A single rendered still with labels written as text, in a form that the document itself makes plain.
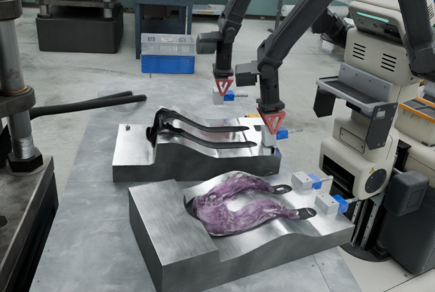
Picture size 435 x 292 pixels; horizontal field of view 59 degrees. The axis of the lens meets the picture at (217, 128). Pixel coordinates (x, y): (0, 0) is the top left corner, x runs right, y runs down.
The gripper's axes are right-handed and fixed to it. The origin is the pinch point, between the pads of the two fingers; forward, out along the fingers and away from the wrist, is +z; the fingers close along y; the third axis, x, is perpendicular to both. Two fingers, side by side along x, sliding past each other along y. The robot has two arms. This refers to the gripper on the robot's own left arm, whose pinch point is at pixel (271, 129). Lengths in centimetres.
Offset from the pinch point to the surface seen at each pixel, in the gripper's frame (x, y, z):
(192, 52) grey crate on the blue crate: 2, -325, 16
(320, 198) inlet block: 4.6, 26.7, 10.9
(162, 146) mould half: -34.1, 7.5, -2.6
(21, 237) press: -72, 21, 11
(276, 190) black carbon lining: -4.4, 18.1, 11.3
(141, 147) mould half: -40.9, -3.5, 1.0
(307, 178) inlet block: 4.8, 17.8, 9.4
